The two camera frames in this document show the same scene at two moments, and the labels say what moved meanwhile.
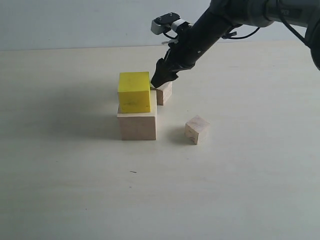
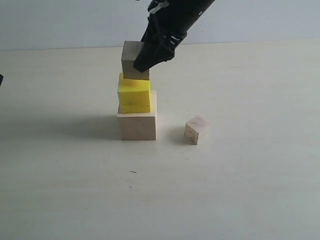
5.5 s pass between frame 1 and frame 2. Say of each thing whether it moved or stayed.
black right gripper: moved
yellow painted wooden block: stayed
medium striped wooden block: moved
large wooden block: stayed
